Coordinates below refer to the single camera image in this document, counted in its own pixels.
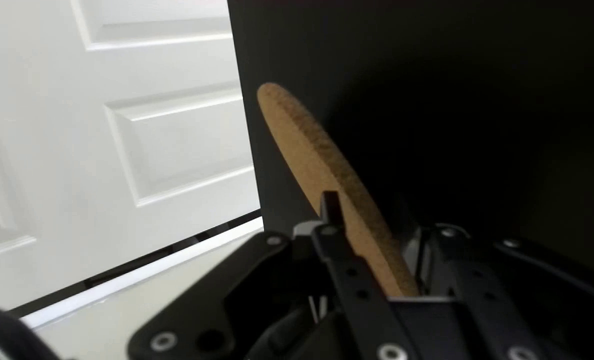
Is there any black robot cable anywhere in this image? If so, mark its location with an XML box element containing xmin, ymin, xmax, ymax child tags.
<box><xmin>0</xmin><ymin>300</ymin><xmax>62</xmax><ymax>360</ymax></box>

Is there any black table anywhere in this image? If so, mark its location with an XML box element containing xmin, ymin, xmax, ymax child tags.
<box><xmin>228</xmin><ymin>0</ymin><xmax>594</xmax><ymax>270</ymax></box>

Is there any white panel door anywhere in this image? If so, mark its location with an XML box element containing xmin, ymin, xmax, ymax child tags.
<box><xmin>0</xmin><ymin>0</ymin><xmax>258</xmax><ymax>308</ymax></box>

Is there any round cork trivet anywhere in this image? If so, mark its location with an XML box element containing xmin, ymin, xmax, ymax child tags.
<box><xmin>257</xmin><ymin>82</ymin><xmax>421</xmax><ymax>298</ymax></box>

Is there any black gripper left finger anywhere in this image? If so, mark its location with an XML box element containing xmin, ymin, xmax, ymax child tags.
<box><xmin>313</xmin><ymin>192</ymin><xmax>417</xmax><ymax>360</ymax></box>

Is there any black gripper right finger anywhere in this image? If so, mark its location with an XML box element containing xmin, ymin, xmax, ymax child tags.
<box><xmin>428</xmin><ymin>226</ymin><xmax>551</xmax><ymax>360</ymax></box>

